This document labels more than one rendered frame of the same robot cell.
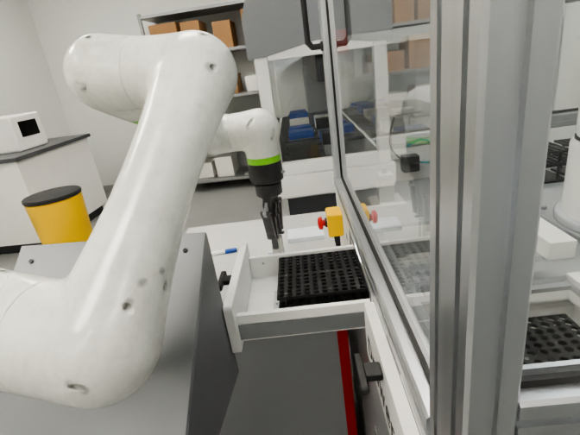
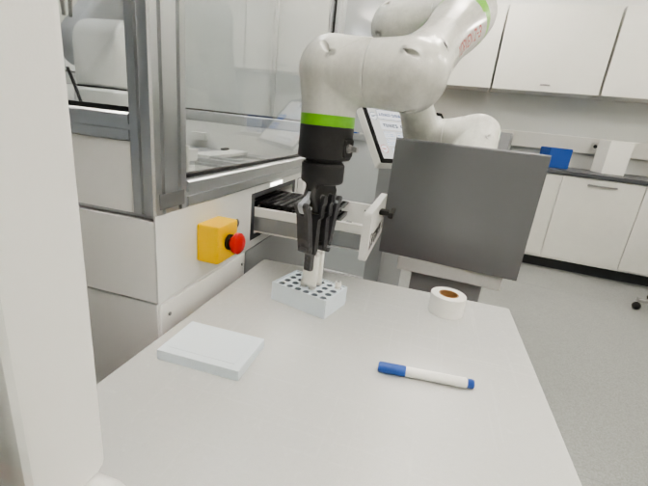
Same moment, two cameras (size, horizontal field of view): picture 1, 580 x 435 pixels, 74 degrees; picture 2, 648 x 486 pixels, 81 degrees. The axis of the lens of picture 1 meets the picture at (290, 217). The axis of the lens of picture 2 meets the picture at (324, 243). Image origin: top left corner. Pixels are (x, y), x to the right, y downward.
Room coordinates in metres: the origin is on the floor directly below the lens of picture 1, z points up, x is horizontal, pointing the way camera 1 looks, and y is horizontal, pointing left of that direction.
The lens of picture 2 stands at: (1.71, 0.19, 1.11)
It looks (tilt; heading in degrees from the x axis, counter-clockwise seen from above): 18 degrees down; 191
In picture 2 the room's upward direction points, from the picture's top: 6 degrees clockwise
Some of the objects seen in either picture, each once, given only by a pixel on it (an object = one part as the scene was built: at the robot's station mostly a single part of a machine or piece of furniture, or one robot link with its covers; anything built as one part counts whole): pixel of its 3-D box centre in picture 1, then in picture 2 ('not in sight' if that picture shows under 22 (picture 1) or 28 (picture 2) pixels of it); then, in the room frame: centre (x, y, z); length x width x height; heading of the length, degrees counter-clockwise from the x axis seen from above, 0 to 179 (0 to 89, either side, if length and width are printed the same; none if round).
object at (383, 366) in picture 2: (217, 253); (424, 375); (1.21, 0.27, 0.77); 0.14 x 0.02 x 0.02; 93
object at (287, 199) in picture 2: (328, 282); (299, 212); (0.76, -0.07, 0.87); 0.22 x 0.18 x 0.06; 87
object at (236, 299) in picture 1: (241, 291); (374, 223); (0.77, 0.13, 0.87); 0.29 x 0.02 x 0.11; 177
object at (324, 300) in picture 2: not in sight; (309, 292); (1.04, 0.04, 0.78); 0.12 x 0.08 x 0.04; 72
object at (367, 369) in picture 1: (368, 371); not in sight; (0.44, -0.08, 0.91); 0.07 x 0.04 x 0.01; 177
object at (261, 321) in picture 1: (332, 284); (296, 213); (0.76, -0.07, 0.86); 0.40 x 0.26 x 0.06; 87
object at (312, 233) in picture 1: (305, 234); (212, 348); (1.26, -0.05, 0.77); 0.13 x 0.09 x 0.02; 88
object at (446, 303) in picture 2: not in sight; (446, 302); (0.96, 0.31, 0.78); 0.07 x 0.07 x 0.04
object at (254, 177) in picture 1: (264, 172); (327, 144); (1.05, 0.05, 1.07); 0.12 x 0.09 x 0.06; 71
